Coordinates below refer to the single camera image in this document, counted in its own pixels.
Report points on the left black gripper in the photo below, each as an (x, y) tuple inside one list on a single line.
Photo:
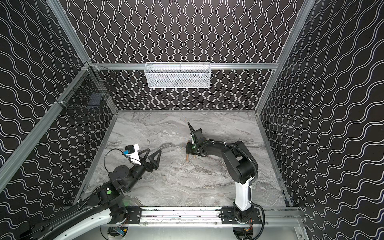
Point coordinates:
[(144, 162)]

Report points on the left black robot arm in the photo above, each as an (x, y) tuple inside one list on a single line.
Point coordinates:
[(104, 206)]

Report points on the black wire basket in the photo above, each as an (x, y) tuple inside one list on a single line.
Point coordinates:
[(89, 96)]

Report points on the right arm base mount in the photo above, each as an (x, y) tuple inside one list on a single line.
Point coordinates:
[(233, 215)]

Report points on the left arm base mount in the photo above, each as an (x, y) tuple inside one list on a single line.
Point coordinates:
[(124, 215)]

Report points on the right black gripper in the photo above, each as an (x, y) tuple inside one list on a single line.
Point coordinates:
[(197, 143)]

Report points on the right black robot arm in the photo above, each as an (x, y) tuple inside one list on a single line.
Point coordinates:
[(241, 165)]

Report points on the white mesh basket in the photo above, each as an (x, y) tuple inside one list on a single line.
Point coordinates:
[(176, 75)]

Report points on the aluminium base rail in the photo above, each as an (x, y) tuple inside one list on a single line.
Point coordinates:
[(195, 217)]

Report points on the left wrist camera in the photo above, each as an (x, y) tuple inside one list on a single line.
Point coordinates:
[(131, 152)]

